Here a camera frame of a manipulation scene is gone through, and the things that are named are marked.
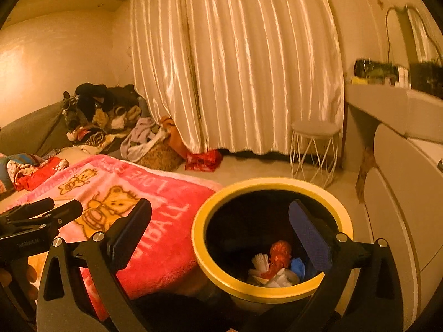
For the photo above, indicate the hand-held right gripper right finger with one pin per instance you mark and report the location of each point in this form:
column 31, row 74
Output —
column 308, row 231

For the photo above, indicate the white vanity desk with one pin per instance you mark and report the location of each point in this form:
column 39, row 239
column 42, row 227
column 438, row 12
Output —
column 380, row 100

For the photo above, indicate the red floral cloth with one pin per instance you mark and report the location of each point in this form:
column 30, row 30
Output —
column 41, row 174

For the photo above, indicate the blue wrapper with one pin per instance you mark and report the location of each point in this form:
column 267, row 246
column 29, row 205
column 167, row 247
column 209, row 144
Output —
column 297, row 267

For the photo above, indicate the lilac cloth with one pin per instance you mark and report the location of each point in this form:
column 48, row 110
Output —
column 142, row 135

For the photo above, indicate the white bread wrapper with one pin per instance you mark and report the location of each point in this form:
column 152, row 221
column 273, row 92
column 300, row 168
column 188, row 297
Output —
column 283, row 278

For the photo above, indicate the cream satin curtain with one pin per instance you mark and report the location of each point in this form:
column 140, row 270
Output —
column 242, row 58

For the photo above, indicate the beige bed sheet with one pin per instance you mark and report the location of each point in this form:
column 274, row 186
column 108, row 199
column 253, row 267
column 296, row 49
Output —
column 76, row 154

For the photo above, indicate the orange bag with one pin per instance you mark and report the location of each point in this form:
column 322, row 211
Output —
column 171, row 135

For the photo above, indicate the black bin with yellow rim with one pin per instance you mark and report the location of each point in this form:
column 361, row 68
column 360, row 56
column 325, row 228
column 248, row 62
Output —
column 225, row 193

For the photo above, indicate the row of cosmetic bottles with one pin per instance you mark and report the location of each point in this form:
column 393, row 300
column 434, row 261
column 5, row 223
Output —
column 402, row 76

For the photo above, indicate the grey headboard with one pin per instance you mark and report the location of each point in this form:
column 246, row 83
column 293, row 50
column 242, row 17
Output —
column 31, row 131

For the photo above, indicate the arched vanity mirror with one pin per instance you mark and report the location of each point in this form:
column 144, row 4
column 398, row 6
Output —
column 418, row 34

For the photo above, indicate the white rounded drawer cabinet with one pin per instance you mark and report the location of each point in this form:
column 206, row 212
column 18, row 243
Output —
column 398, row 197

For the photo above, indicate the red plastic bag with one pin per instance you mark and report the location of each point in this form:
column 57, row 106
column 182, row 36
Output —
column 278, row 256

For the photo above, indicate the person's left hand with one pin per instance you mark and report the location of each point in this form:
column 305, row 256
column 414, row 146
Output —
column 31, row 273

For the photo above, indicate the red gift bag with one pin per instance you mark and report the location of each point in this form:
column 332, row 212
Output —
column 202, row 160

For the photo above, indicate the pile of dark clothes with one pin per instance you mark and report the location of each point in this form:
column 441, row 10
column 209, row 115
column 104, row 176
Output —
column 103, row 107

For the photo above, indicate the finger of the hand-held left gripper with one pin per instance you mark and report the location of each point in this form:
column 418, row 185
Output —
column 31, row 207
column 67, row 212

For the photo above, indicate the patterned laundry basket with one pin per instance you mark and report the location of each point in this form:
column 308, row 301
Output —
column 162, row 157

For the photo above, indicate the dark wicker basket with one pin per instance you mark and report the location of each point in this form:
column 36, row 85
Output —
column 427, row 77

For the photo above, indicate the pink bear print blanket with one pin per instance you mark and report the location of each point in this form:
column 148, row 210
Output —
column 162, row 221

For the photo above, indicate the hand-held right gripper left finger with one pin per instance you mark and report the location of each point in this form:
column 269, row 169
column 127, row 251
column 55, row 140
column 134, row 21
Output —
column 129, row 235

